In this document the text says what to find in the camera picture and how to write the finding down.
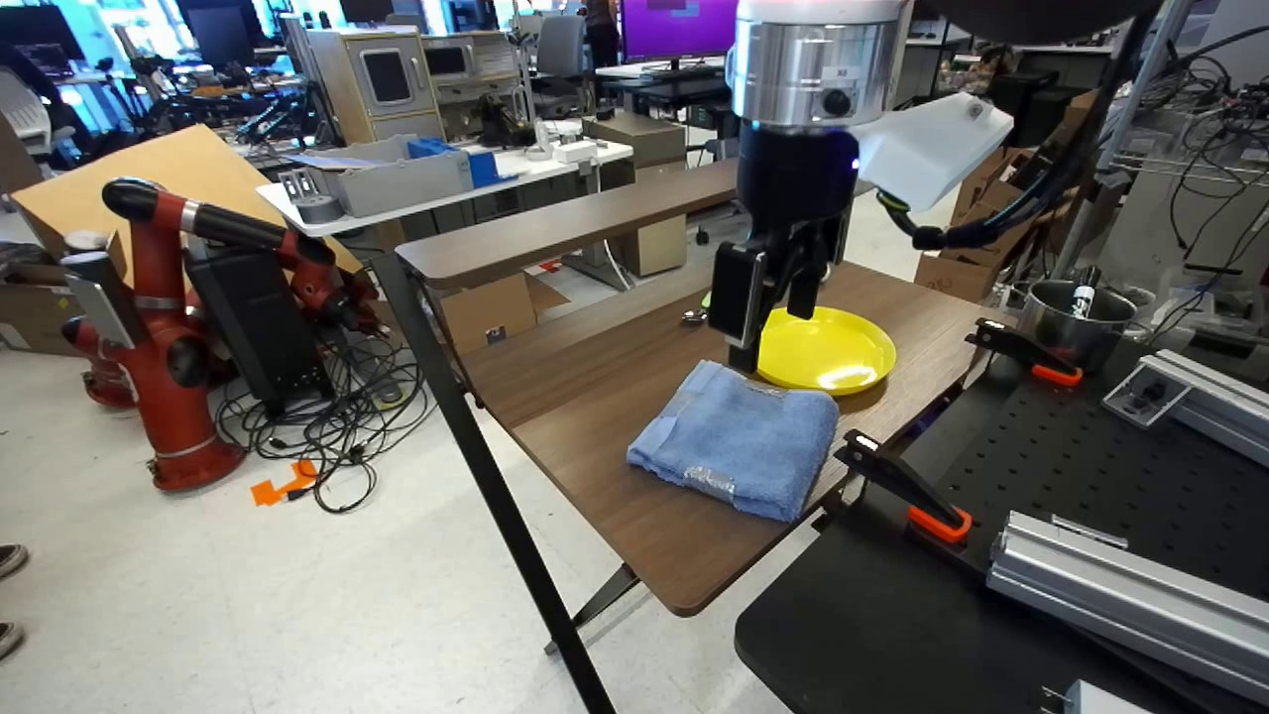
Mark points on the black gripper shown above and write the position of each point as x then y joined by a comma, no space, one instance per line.
795,182

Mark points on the blue towel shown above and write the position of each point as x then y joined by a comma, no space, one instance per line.
735,437

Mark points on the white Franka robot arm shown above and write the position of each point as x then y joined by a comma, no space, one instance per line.
811,61

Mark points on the yellow plate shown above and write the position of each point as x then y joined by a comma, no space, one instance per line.
845,351

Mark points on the small cardboard box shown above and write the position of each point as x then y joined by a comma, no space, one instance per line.
657,249

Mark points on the stacked cardboard boxes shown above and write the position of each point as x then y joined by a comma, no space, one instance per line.
956,261

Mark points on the brown wooden shelf board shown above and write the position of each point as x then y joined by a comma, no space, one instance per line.
529,233

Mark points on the white desk top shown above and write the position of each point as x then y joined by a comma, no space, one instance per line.
529,167

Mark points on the purple monitor screen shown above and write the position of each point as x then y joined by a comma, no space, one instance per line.
680,27

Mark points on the cardboard box with black label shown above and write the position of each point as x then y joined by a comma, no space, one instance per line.
484,314

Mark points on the metal pot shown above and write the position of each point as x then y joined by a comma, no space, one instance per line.
1076,332

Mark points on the blue plastic container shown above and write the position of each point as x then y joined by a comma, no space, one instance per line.
483,167

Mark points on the black perforated board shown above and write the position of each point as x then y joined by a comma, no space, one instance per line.
926,621

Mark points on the grey box on desk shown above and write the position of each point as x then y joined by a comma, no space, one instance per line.
399,182

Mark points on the beige machine with screen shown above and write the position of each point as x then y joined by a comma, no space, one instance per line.
362,81

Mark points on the black equipment tower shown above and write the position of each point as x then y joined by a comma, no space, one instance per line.
261,322

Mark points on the red robot with black parts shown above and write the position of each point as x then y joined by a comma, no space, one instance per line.
160,344

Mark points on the tan plywood panel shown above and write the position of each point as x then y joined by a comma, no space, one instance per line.
160,182

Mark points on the black table frame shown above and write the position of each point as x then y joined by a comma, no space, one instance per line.
488,503

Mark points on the aluminium extrusion rail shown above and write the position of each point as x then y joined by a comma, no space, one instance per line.
1137,600
1195,397

